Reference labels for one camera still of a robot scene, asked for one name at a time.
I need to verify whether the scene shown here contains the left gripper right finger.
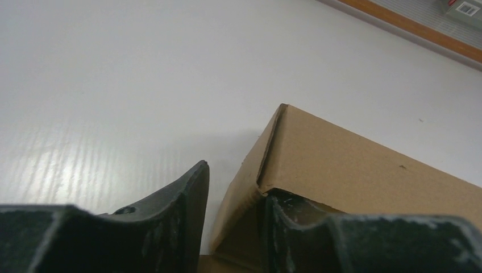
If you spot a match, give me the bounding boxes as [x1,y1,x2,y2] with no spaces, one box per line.
[259,190,481,272]

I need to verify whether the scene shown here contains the brown cardboard box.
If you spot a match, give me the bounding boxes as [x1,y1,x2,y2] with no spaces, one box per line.
[209,104,481,272]

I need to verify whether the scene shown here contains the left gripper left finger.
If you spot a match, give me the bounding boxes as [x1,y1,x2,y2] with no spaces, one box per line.
[1,160,210,272]

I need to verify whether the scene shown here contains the small white box lower shelf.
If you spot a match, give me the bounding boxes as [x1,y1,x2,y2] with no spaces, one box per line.
[439,0,481,30]

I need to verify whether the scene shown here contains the orange wooden shelf rack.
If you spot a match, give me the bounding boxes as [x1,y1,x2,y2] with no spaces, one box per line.
[324,0,481,71]

